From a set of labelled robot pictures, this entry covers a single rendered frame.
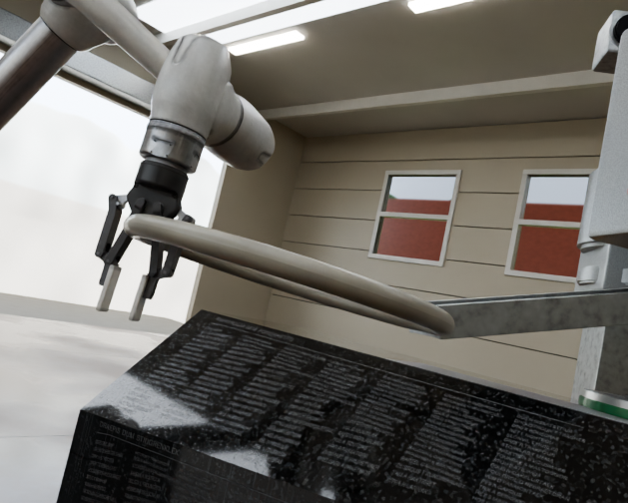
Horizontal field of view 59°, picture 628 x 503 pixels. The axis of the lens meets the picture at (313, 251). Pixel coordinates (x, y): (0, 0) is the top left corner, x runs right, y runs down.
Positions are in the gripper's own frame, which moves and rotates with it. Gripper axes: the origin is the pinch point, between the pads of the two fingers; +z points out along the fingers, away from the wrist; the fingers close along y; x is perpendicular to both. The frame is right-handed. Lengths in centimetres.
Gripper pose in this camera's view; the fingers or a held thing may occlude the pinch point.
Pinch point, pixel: (124, 294)
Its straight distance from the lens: 87.7
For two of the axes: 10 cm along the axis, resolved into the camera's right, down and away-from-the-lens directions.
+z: -2.8, 9.5, -1.1
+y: 9.6, 2.7, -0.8
